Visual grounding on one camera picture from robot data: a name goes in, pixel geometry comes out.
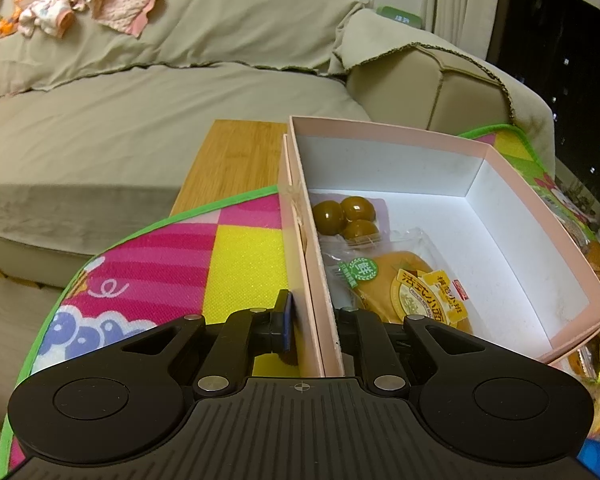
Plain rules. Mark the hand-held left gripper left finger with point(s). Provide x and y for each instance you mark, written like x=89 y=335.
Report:
x=284 y=327

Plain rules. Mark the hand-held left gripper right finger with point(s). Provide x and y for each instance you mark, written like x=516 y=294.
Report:
x=350 y=327

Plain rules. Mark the pink cardboard box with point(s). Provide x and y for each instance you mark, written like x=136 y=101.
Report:
x=480 y=220

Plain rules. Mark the bread packet with yellow label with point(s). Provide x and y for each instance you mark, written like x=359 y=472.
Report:
x=410 y=280

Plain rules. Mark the packet of green plums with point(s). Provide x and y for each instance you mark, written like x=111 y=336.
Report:
x=330 y=212

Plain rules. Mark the colourful cartoon play mat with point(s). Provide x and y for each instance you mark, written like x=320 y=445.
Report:
x=180 y=260

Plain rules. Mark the beige sofa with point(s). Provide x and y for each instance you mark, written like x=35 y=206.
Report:
x=460 y=90

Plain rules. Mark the green book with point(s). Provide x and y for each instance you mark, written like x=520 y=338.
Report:
x=400 y=17

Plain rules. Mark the beige fringed sofa cover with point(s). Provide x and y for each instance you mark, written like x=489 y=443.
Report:
x=180 y=20

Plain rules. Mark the cream curtain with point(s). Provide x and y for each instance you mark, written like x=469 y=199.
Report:
x=460 y=0

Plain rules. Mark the pile of baby clothes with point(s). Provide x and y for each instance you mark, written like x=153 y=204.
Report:
x=115 y=5

